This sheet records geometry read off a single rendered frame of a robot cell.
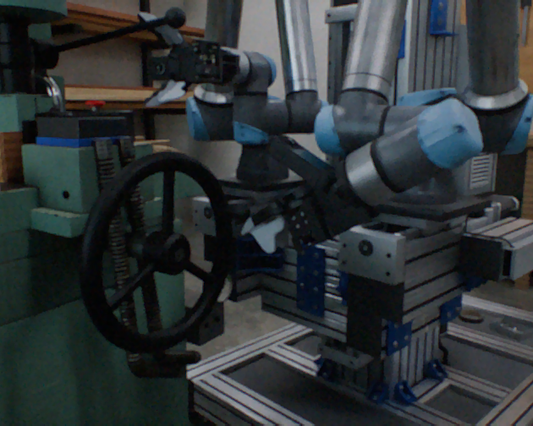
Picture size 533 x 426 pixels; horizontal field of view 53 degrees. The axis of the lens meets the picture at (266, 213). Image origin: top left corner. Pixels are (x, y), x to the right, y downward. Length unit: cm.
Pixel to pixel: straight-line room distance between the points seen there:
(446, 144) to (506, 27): 43
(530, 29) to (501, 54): 283
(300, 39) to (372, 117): 51
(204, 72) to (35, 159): 33
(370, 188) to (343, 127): 14
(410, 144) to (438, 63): 87
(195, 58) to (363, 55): 32
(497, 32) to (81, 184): 71
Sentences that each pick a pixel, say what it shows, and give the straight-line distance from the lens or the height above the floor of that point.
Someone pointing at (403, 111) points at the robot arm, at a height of 101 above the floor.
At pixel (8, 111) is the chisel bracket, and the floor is 101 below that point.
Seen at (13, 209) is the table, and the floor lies 87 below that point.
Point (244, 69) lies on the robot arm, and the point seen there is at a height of 109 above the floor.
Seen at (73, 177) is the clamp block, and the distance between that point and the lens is 78.
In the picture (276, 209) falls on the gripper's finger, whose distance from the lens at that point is 73.
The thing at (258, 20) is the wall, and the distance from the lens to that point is 455.
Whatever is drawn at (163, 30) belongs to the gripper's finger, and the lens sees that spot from 101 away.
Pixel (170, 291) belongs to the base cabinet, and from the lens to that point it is 106.
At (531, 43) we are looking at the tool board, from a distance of 386.
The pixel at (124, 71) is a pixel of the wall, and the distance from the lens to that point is 440.
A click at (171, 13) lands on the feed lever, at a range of 92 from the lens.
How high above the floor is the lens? 102
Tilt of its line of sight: 11 degrees down
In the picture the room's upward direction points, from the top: straight up
